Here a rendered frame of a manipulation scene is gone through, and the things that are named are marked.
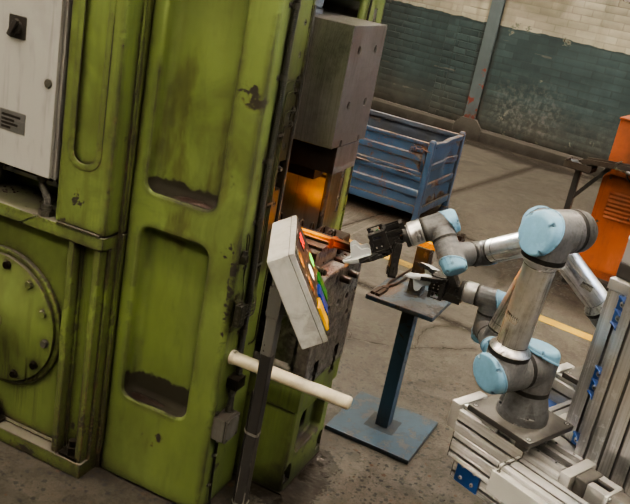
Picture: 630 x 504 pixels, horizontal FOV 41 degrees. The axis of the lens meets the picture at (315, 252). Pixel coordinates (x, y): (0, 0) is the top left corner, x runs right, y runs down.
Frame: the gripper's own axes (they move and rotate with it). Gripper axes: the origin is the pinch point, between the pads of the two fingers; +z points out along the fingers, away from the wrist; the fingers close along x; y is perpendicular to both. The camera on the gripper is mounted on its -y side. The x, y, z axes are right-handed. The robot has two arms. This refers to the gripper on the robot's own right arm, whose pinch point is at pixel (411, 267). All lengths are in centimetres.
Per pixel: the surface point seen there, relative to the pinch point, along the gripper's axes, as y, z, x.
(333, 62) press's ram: -64, 36, -17
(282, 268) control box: -15, 16, -74
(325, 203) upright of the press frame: -6, 45, 23
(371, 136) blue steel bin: 38, 150, 369
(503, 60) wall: -6, 144, 790
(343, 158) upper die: -31.8, 30.6, -4.8
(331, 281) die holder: 11.3, 24.7, -8.6
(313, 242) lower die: 0.8, 35.7, -4.9
